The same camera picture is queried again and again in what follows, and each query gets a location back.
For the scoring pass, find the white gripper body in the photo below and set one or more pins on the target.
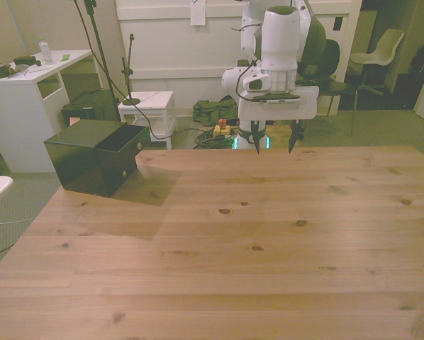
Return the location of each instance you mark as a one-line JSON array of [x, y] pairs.
[[247, 110]]

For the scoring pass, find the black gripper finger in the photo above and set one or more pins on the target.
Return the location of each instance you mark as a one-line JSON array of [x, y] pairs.
[[294, 136], [258, 136]]

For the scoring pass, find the black drawer with brass knob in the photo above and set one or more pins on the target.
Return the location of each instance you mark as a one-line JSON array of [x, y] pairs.
[[123, 178], [128, 150]]

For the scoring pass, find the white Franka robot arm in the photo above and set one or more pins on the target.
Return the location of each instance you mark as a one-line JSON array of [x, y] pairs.
[[279, 35]]

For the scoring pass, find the black drawer cabinet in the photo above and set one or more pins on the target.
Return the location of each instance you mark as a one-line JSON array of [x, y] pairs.
[[73, 159]]

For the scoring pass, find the yellow emergency stop button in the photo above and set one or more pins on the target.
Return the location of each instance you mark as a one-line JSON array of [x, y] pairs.
[[222, 128]]

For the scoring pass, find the green cloth bag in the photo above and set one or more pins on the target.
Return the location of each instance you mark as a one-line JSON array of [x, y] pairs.
[[212, 111]]

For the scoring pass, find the black chair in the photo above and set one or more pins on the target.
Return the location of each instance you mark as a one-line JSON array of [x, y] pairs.
[[330, 56]]

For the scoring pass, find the white low stool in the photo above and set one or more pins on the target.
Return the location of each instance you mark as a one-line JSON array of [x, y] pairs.
[[151, 101]]

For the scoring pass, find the white paper sheet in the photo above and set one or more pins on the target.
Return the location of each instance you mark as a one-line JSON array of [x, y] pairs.
[[198, 12]]

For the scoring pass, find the small black desk stand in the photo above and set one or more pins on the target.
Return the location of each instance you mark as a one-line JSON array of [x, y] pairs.
[[129, 71]]

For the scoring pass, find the white swivel chair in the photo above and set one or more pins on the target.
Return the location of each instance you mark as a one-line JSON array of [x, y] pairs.
[[385, 46]]

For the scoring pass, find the black computer box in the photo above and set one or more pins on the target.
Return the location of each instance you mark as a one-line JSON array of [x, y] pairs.
[[91, 106]]

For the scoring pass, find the green paper note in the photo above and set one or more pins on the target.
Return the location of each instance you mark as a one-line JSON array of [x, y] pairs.
[[66, 57]]

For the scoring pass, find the clear plastic water bottle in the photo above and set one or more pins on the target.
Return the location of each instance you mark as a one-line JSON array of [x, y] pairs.
[[46, 51]]

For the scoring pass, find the dark flat pouch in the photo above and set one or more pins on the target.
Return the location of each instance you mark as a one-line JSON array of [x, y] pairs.
[[26, 60]]

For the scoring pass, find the white desk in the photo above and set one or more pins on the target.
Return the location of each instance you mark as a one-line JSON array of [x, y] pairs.
[[17, 106]]

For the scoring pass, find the black wall switch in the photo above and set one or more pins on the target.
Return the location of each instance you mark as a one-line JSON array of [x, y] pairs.
[[338, 24]]

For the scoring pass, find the black camera tripod stand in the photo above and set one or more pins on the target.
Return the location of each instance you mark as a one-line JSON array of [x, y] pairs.
[[100, 49]]

